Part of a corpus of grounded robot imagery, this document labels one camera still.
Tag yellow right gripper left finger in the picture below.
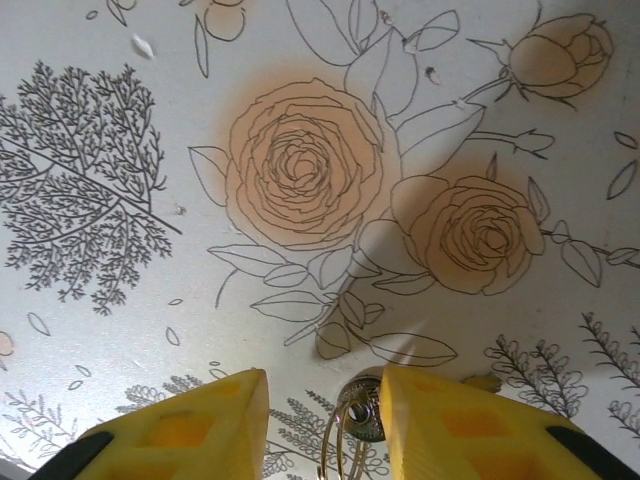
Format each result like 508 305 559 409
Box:
29 368 271 480

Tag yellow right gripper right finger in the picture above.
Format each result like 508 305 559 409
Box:
378 366 640 480

